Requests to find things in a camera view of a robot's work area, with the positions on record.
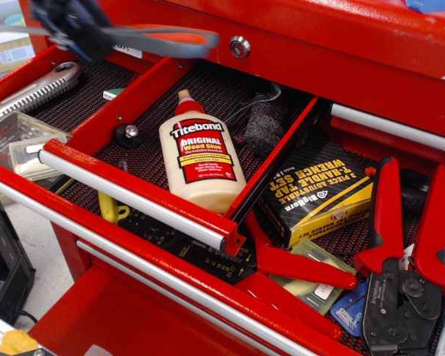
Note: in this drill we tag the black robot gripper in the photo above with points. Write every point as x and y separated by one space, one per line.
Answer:
76 26

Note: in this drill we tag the red grey handled scissors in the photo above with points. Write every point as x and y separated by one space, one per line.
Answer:
177 42

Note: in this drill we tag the red open upper drawer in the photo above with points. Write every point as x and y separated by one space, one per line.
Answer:
143 92

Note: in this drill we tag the red open drawer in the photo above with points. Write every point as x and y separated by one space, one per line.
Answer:
143 92
132 297

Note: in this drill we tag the red open lower drawer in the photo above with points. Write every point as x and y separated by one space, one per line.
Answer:
132 297

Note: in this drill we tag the silver ribbed utility knife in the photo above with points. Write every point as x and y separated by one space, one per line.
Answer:
60 80

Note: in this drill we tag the white Markers label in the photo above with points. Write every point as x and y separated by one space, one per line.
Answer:
128 51

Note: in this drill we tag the black knob with silver screw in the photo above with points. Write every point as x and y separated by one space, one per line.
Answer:
128 135

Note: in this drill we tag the clear plastic bit case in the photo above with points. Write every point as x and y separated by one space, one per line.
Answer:
16 127

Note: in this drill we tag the small clear blade box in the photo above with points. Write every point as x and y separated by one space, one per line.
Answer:
24 157

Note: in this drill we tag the silver round cabinet lock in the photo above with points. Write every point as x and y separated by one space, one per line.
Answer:
240 47

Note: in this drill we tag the Titebond wood glue bottle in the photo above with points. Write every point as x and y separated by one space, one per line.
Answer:
201 162

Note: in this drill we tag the black steel wool pad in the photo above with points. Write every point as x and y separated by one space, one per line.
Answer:
265 126

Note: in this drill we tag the black electronics box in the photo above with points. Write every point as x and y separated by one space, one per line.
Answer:
16 272

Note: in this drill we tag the red tool chest cabinet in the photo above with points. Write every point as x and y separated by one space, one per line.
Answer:
379 57

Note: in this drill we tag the black yellow tap wrench box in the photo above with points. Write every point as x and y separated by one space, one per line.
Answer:
317 189

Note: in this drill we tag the clear greenish plastic case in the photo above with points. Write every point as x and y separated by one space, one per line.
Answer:
318 296

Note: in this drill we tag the blue drill bit packet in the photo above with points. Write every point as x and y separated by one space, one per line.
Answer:
348 310

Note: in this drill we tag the yellow handled tool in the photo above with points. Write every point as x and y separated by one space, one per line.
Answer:
110 210

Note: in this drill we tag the red handled wire stripper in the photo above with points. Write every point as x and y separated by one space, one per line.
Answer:
256 254

